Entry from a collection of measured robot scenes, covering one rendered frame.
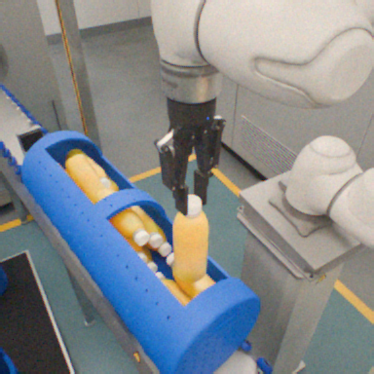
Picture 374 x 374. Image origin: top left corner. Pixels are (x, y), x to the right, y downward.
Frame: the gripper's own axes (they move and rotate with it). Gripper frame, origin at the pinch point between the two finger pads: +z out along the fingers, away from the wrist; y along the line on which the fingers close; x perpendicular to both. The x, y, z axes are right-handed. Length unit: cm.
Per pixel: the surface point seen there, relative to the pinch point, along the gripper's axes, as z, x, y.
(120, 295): 32.9, -10.1, 13.7
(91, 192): 33, -49, 1
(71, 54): 19, -120, -30
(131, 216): 28.2, -26.7, -0.7
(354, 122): 61, -41, -146
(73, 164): 28, -59, 1
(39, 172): 29, -63, 11
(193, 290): 34.8, -1.0, -1.8
